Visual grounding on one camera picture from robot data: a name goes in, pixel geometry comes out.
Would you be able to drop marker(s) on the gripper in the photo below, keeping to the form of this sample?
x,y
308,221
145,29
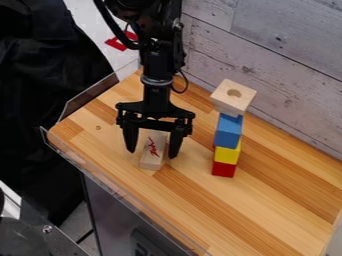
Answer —
x,y
156,106

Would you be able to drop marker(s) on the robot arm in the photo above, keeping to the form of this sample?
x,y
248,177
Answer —
x,y
158,30

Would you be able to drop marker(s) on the wooden block with red mark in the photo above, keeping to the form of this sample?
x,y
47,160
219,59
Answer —
x,y
153,154

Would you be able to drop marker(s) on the yellow block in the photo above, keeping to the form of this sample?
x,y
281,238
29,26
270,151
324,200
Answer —
x,y
227,154

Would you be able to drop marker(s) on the blue block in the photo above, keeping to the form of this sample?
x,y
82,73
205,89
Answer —
x,y
228,130

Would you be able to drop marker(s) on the wooden block with hole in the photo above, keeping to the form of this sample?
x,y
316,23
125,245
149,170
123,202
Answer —
x,y
233,96

